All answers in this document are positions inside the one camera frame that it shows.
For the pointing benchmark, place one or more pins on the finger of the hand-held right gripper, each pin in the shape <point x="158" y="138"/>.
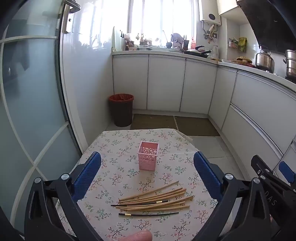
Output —
<point x="286" y="171"/>
<point x="266" y="172"/>

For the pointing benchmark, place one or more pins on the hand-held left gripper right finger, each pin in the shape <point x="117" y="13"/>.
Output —
<point x="208" y="176"/>

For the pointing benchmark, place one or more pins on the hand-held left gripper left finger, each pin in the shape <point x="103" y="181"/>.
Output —
<point x="89" y="173"/>

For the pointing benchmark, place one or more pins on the bunch of wooden chopsticks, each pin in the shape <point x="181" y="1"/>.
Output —
<point x="171" y="204"/>

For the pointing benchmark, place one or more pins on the pink plastic basket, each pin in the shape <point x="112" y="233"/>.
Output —
<point x="148" y="157"/>

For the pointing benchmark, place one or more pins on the black chopstick gold band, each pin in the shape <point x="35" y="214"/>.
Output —
<point x="138" y="215"/>
<point x="143" y="203"/>

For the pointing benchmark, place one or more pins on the person's left hand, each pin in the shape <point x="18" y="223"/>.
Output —
<point x="138" y="236"/>

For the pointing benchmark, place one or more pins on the floral tablecloth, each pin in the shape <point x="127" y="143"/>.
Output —
<point x="129" y="176"/>

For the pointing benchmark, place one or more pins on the brown floor mat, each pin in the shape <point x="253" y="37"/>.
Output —
<point x="152" y="121"/>
<point x="196" y="126"/>

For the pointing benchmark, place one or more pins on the brown trash bin red bag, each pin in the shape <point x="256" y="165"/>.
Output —
<point x="121" y="111"/>

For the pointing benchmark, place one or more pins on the frosted glass sliding door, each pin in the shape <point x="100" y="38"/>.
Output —
<point x="30" y="92"/>

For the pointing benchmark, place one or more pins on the white kitchen base cabinets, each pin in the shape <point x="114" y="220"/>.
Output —
<point x="166" y="83"/>

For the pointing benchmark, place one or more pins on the stainless steel steamer pot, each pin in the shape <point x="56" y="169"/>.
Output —
<point x="291" y="64"/>

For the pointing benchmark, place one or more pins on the steel kettle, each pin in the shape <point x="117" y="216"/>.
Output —
<point x="264" y="61"/>

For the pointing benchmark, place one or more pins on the black wok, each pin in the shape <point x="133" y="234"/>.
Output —
<point x="198" y="53"/>

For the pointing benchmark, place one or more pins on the white jug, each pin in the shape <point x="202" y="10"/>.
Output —
<point x="215" y="52"/>

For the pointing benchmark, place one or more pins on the white cutting board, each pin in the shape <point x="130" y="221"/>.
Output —
<point x="116" y="39"/>

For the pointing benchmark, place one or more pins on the grey hanging cloth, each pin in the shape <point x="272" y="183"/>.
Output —
<point x="177" y="37"/>

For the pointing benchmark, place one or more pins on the black range hood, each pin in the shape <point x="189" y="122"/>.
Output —
<point x="272" y="25"/>

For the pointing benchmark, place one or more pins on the white water heater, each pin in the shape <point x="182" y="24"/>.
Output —
<point x="210" y="14"/>

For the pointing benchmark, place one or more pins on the kitchen window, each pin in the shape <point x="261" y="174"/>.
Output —
<point x="143" y="20"/>

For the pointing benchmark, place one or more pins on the wall rack with packets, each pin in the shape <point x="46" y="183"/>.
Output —
<point x="239" y="44"/>

